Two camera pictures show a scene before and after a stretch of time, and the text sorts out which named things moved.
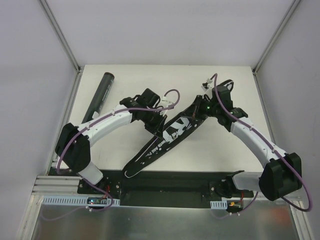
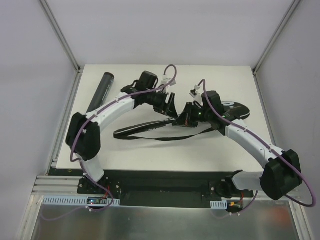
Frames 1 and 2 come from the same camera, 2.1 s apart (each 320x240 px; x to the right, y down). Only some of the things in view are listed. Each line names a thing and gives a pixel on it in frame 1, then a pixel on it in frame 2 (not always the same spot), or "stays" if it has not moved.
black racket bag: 180,124 → 232,107
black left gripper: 155,122 → 165,105
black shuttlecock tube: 99,96 stays
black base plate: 191,189 stays
